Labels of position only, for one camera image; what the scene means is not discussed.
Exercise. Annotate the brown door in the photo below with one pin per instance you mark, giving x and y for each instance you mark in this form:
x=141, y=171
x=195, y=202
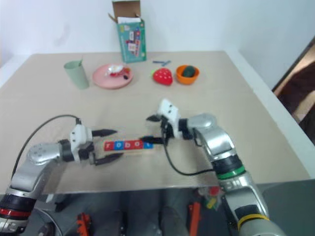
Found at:
x=299, y=81

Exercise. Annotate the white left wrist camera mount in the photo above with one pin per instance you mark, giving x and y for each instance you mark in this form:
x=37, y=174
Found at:
x=80, y=135

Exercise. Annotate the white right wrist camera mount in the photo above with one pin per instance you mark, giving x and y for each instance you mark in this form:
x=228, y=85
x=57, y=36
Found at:
x=168, y=109

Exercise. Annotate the red letter r block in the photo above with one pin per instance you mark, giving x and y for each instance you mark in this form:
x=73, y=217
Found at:
x=108, y=145

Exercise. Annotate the orange black toy vehicle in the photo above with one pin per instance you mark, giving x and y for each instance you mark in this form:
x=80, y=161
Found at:
x=84, y=223

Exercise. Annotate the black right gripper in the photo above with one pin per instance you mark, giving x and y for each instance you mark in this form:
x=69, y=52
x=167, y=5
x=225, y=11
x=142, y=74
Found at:
x=167, y=129

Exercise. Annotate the pink plate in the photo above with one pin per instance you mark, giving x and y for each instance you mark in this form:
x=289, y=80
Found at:
x=105, y=82

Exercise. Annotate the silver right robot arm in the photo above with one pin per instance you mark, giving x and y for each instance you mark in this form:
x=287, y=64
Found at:
x=216, y=140

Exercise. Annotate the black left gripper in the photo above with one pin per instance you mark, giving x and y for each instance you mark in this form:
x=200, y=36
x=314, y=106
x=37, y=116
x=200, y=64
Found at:
x=86, y=153

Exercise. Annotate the orange bowl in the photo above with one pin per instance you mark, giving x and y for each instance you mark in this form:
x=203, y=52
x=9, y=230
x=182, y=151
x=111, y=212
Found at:
x=184, y=80

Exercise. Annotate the dark green toy fruit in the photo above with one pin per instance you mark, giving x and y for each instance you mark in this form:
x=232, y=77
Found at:
x=188, y=71

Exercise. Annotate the clear bag of toys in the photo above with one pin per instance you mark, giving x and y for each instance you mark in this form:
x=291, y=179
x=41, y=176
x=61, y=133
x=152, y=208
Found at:
x=209, y=198

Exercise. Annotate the clear red snack packet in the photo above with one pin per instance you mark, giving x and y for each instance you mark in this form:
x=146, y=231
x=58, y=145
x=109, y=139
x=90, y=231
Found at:
x=114, y=69

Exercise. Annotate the red toy strawberry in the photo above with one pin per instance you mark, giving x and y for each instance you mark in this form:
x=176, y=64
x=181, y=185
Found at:
x=162, y=76

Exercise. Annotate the pale green cup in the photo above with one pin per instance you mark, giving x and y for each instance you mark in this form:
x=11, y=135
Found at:
x=76, y=75

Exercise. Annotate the wooden letter tray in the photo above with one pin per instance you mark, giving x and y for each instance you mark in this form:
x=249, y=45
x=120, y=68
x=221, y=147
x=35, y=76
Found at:
x=137, y=152

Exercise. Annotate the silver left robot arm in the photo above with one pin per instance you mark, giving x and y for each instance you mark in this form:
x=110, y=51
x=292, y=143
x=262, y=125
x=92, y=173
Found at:
x=39, y=153

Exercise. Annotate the white papers in box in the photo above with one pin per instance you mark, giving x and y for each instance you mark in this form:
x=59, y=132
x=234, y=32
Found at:
x=129, y=20

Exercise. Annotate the orange bar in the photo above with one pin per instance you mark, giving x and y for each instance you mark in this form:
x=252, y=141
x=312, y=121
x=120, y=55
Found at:
x=195, y=216

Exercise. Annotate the blue letter o block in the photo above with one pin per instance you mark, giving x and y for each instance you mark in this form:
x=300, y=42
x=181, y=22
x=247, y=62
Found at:
x=118, y=145

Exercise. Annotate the green cardboard game box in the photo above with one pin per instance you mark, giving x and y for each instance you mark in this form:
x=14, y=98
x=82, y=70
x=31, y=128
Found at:
x=133, y=46

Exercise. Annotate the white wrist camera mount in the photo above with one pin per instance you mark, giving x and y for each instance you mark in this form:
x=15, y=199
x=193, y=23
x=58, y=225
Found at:
x=168, y=109
x=80, y=135

